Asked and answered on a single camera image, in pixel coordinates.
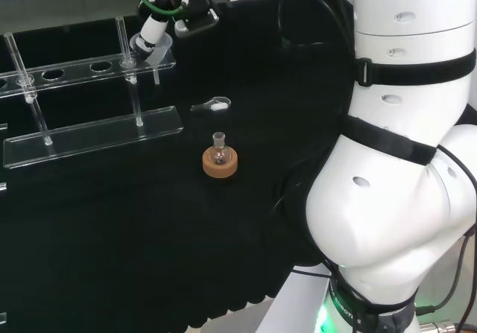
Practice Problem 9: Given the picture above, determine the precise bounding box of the clear acrylic funnel stand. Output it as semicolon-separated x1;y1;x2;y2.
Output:
0;16;184;170

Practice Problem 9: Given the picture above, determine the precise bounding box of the clear plastic funnel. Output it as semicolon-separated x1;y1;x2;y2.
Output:
129;31;175;86

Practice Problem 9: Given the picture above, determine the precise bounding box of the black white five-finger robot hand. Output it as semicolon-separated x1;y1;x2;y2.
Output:
130;0;221;63

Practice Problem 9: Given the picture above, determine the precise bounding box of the small glass round-bottom flask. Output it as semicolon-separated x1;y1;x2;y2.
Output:
209;132;229;165

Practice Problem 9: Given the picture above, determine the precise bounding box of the black bench cloth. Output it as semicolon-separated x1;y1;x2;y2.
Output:
0;0;358;333

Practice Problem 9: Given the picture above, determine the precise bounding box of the brown cork ring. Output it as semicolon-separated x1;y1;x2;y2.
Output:
202;146;239;180

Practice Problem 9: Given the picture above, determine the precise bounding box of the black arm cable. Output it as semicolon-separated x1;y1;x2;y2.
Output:
413;143;477;333

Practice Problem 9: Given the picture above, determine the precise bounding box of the clear glass weighing funnel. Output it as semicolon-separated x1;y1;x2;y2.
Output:
190;95;232;112

